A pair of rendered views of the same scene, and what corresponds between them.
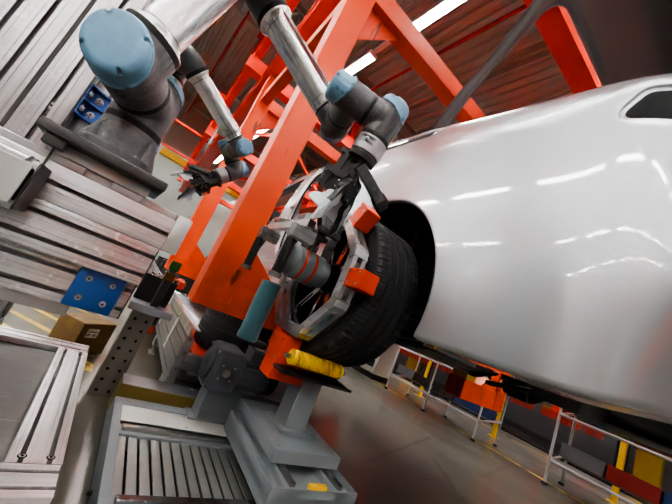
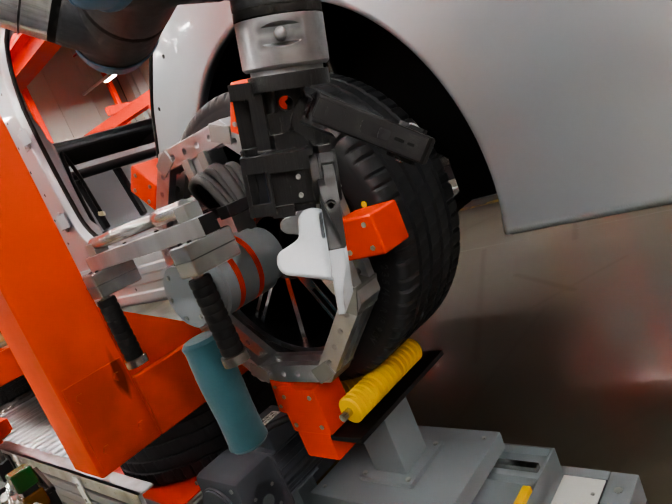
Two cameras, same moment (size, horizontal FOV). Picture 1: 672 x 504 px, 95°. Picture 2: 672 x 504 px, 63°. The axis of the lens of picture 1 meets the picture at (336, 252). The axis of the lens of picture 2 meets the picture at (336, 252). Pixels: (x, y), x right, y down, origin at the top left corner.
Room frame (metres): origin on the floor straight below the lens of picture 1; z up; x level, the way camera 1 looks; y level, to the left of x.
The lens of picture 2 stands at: (0.21, 0.18, 1.00)
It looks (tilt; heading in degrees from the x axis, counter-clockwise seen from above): 10 degrees down; 345
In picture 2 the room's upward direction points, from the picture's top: 22 degrees counter-clockwise
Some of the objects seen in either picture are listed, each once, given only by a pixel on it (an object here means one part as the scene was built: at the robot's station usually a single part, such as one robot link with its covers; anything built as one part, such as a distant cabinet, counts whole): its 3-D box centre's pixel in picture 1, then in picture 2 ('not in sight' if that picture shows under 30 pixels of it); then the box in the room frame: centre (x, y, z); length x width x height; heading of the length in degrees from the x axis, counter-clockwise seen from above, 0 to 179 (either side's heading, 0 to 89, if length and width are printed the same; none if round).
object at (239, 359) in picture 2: (283, 255); (217, 317); (1.06, 0.16, 0.83); 0.04 x 0.04 x 0.16
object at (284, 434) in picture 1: (297, 402); (388, 429); (1.41, -0.10, 0.32); 0.40 x 0.30 x 0.28; 30
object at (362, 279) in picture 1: (360, 281); (369, 231); (1.05, -0.12, 0.85); 0.09 x 0.08 x 0.07; 30
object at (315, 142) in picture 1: (345, 177); not in sight; (3.94, 0.28, 2.54); 2.58 x 0.12 x 0.42; 120
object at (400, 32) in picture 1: (473, 138); not in sight; (2.28, -0.69, 2.54); 2.58 x 0.12 x 0.42; 120
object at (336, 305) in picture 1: (316, 272); (252, 259); (1.32, 0.04, 0.85); 0.54 x 0.07 x 0.54; 30
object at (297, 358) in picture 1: (316, 364); (383, 377); (1.27, -0.10, 0.51); 0.29 x 0.06 x 0.06; 120
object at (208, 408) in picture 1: (243, 386); (292, 478); (1.56, 0.15, 0.26); 0.42 x 0.18 x 0.35; 120
